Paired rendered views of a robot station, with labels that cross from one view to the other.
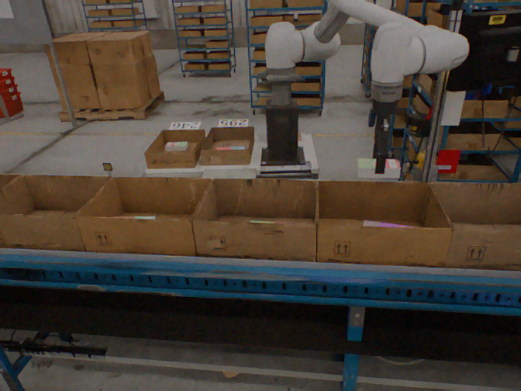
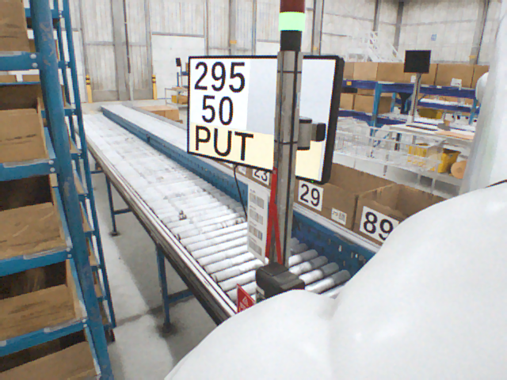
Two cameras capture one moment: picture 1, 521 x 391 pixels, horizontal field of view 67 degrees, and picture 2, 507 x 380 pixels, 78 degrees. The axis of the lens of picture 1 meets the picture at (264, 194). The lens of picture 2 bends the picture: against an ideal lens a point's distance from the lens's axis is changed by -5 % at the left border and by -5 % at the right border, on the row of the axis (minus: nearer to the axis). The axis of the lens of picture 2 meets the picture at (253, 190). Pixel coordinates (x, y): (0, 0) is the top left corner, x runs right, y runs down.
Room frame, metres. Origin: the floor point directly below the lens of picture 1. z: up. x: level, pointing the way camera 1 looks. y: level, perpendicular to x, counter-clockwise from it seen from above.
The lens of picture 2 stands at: (2.29, -0.34, 1.51)
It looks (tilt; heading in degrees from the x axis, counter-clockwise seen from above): 20 degrees down; 228
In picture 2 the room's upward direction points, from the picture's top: 1 degrees clockwise
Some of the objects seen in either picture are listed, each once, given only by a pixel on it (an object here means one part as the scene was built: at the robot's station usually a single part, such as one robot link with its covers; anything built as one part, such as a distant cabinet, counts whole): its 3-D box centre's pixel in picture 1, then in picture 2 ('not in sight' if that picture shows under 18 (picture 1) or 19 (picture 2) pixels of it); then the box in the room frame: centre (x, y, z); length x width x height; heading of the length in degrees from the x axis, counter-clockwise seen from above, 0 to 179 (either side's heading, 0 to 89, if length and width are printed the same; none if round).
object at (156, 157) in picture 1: (177, 147); not in sight; (2.26, 0.52, 0.80); 0.38 x 0.28 x 0.10; 175
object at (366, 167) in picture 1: (377, 167); not in sight; (1.17, -0.38, 1.14); 0.13 x 0.07 x 0.04; 82
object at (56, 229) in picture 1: (52, 212); not in sight; (1.27, 0.80, 0.96); 0.39 x 0.29 x 0.17; 82
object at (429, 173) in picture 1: (436, 114); (278, 246); (1.77, -0.82, 1.11); 0.12 x 0.05 x 0.88; 82
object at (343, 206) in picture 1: (374, 223); not in sight; (1.10, -0.37, 0.96); 0.39 x 0.29 x 0.17; 82
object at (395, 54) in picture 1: (395, 51); not in sight; (1.17, -0.39, 1.51); 0.13 x 0.11 x 0.16; 102
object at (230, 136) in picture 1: (229, 144); not in sight; (2.27, 0.20, 0.80); 0.38 x 0.28 x 0.10; 176
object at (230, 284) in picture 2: not in sight; (271, 270); (1.45, -1.15, 0.72); 0.52 x 0.05 x 0.05; 172
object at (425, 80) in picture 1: (446, 80); not in sight; (2.83, -1.34, 0.99); 0.40 x 0.30 x 0.10; 170
